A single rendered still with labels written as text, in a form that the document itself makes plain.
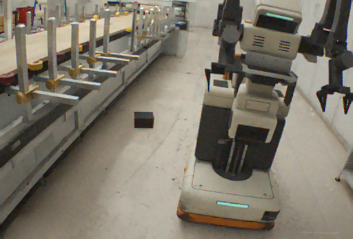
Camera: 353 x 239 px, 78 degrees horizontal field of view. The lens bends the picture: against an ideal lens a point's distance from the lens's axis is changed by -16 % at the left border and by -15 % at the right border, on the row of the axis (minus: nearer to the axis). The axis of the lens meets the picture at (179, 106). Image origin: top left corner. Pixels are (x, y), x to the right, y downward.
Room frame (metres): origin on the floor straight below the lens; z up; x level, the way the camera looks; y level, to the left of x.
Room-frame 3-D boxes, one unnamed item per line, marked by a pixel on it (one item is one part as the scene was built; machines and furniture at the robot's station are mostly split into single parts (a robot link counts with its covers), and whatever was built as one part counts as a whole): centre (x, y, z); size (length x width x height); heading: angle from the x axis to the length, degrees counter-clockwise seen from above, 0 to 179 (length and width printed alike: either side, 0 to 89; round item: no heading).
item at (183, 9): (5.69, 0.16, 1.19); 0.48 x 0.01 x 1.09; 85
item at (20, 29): (0.95, 0.71, 0.92); 0.04 x 0.04 x 0.48; 85
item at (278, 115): (1.23, -0.45, 0.68); 0.28 x 0.27 x 0.25; 85
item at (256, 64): (1.11, -0.38, 0.99); 0.28 x 0.16 x 0.22; 85
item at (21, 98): (0.97, 0.71, 0.83); 0.14 x 0.06 x 0.05; 175
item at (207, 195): (1.40, -0.40, 0.16); 0.67 x 0.64 x 0.25; 175
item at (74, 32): (1.45, 0.67, 0.88); 0.04 x 0.04 x 0.48; 85
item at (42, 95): (0.99, 0.66, 0.83); 0.43 x 0.03 x 0.04; 85
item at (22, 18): (9.28, 6.68, 0.41); 0.76 x 0.48 x 0.81; 2
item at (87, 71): (1.49, 0.62, 0.81); 0.43 x 0.03 x 0.04; 85
